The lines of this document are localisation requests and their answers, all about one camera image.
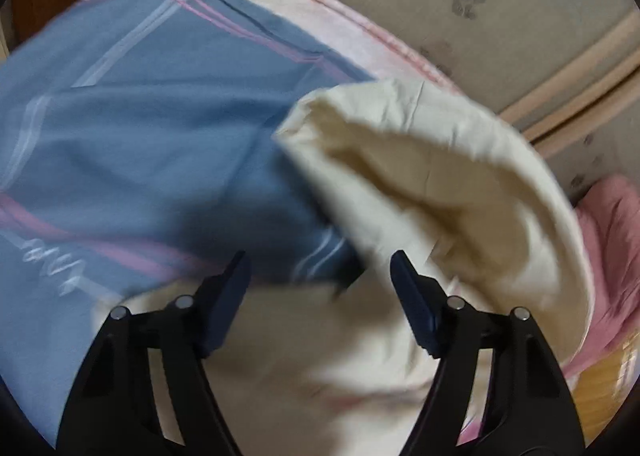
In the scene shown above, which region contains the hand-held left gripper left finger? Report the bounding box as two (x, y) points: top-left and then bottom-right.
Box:
(56, 251), (251, 456)

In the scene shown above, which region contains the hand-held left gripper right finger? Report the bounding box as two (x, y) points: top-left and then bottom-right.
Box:
(390, 250), (587, 456)

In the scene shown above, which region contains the pink and white hooded jacket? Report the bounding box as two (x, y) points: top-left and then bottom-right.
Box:
(92, 77), (596, 456)

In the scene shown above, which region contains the blue striped bed sheet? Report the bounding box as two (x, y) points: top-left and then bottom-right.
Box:
(0, 0), (378, 447)

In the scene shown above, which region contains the folded pink quilt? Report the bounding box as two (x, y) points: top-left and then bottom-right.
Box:
(572, 175), (640, 377)

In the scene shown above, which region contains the wooden headboard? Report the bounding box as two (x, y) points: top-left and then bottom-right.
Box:
(570, 351), (636, 442)

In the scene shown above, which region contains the beige wardrobe with patterned doors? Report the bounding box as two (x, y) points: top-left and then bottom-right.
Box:
(107, 0), (640, 197)

